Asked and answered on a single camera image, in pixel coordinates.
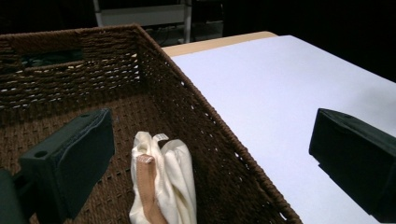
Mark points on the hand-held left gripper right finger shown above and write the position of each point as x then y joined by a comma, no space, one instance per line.
358,155

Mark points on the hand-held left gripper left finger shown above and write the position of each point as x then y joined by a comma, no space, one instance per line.
71,155

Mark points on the cream baby bodysuit brown trim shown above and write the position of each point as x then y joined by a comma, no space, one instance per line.
174,180

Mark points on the brown wicker basket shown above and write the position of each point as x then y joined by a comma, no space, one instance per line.
174,124

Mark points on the pale lavender table mat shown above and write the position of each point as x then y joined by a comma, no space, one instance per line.
280,93

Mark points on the white-legged desk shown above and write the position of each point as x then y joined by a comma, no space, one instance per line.
140,15

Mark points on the light wooden table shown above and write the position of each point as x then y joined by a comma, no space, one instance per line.
218,42

